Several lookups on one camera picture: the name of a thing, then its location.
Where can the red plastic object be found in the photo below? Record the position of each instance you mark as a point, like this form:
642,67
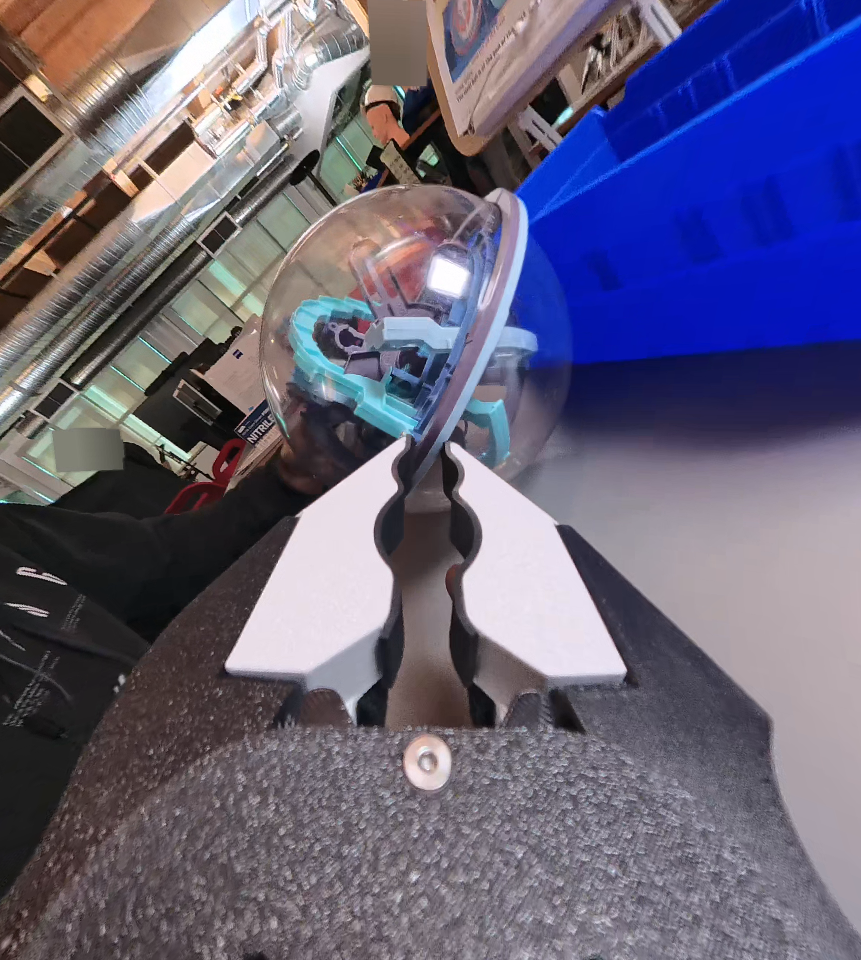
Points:
228,457

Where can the blue white carton box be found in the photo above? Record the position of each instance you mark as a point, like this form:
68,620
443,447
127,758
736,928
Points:
258,435

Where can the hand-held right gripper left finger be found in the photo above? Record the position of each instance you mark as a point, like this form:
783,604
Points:
310,600

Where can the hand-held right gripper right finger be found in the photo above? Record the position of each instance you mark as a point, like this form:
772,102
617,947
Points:
543,600

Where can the person's left hand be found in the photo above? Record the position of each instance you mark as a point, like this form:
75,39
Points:
303,472

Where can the blue plastic bin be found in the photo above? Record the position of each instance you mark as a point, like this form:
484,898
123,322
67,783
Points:
738,225

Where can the printed instruction sheet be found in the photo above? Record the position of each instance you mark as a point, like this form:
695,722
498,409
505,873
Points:
505,45

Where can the clear plastic maze ball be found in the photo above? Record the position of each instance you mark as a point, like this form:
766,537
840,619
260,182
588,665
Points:
400,300

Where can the silver ventilation duct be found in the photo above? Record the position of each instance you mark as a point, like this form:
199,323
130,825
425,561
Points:
123,82

